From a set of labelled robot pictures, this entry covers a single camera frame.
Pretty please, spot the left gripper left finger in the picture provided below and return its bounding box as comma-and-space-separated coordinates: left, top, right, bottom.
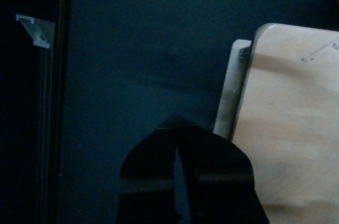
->
115, 115, 183, 224

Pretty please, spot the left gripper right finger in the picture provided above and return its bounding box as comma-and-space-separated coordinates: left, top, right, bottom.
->
175, 113, 271, 224

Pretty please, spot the silver frame corner bracket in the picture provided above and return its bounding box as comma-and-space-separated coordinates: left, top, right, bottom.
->
15, 13, 53, 50

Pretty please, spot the black aluminium frame rail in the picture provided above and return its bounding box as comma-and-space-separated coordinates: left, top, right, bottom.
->
37, 0, 75, 224

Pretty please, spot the small wooden drawer cabinet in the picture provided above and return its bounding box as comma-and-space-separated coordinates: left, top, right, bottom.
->
212, 22, 339, 224

